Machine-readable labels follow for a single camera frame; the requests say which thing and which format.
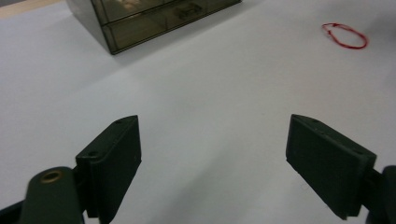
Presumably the smoky clear drawer box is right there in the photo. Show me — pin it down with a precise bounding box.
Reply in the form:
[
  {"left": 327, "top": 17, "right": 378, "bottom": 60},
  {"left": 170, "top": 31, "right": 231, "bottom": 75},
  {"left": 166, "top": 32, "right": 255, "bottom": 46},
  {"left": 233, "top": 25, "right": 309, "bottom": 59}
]
[{"left": 65, "top": 0, "right": 242, "bottom": 56}]

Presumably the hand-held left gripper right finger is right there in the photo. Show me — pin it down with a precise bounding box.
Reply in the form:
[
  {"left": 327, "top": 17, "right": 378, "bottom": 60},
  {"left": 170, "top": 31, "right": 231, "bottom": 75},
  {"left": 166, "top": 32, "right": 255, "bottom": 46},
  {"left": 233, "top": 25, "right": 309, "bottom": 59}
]
[{"left": 285, "top": 113, "right": 377, "bottom": 221}]

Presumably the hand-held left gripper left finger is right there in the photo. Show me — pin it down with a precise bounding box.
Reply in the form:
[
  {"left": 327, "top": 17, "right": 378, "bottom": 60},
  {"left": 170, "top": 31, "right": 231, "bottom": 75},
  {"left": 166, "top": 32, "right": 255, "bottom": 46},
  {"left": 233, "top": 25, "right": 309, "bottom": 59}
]
[{"left": 75, "top": 115, "right": 143, "bottom": 224}]

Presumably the red string bracelet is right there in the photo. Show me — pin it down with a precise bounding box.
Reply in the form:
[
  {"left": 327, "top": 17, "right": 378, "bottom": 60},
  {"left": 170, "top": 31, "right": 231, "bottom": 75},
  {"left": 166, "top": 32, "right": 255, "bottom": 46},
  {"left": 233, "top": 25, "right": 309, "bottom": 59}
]
[{"left": 321, "top": 21, "right": 369, "bottom": 50}]

